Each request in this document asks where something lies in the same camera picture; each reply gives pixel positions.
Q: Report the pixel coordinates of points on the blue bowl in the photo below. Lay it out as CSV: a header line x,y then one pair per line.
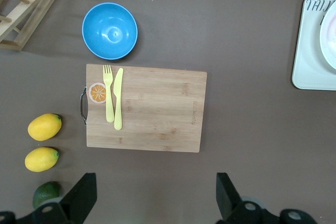
x,y
109,31

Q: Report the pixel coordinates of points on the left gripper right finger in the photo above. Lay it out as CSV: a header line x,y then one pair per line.
x,y
231,208

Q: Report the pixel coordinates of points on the wooden cutting board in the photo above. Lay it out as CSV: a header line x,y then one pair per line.
x,y
157,113

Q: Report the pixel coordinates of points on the yellow plastic fork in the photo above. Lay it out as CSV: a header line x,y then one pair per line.
x,y
109,103

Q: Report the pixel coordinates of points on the green lime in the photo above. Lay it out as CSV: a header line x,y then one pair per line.
x,y
44,193

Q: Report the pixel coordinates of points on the wooden cup rack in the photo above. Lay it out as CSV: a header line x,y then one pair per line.
x,y
39,9

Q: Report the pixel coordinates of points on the white round plate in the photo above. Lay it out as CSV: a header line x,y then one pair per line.
x,y
330,37

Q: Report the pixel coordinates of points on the cream tray with bear print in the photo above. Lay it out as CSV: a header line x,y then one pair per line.
x,y
307,64

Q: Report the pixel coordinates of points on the yellow plastic knife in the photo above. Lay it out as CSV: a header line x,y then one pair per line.
x,y
118,108

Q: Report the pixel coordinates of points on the yellow lemon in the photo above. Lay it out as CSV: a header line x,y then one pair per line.
x,y
44,127
42,159

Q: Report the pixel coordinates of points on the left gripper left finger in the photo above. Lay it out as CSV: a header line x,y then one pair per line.
x,y
76,203

